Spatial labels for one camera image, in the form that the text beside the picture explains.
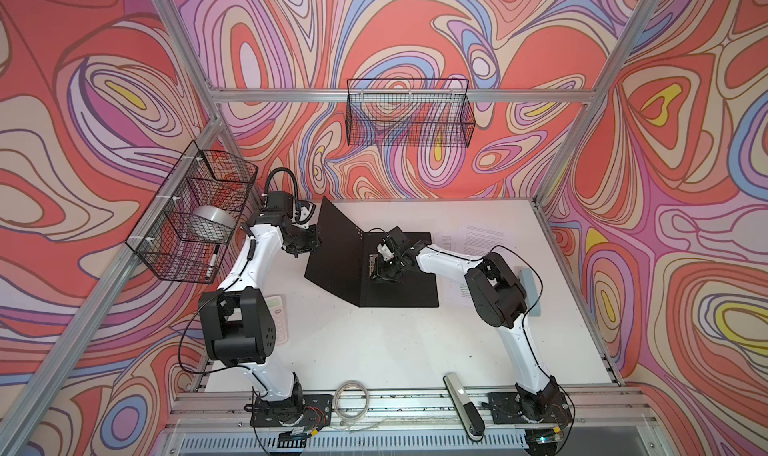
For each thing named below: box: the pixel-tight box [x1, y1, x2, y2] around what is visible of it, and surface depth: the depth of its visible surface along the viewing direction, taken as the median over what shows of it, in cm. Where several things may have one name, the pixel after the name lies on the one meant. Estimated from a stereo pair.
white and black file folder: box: [305, 197, 439, 307], surface depth 97 cm
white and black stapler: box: [443, 372, 485, 442], surface depth 72 cm
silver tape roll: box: [191, 205, 236, 233], surface depth 72 cm
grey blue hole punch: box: [518, 268, 541, 317], surface depth 92 cm
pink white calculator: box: [264, 295, 288, 345], surface depth 90 cm
